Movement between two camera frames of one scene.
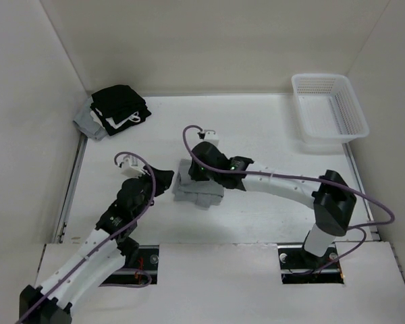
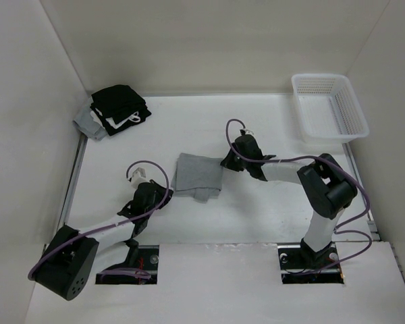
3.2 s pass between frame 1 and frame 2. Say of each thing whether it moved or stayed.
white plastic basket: stayed
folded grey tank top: stayed
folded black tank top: stayed
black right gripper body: moved
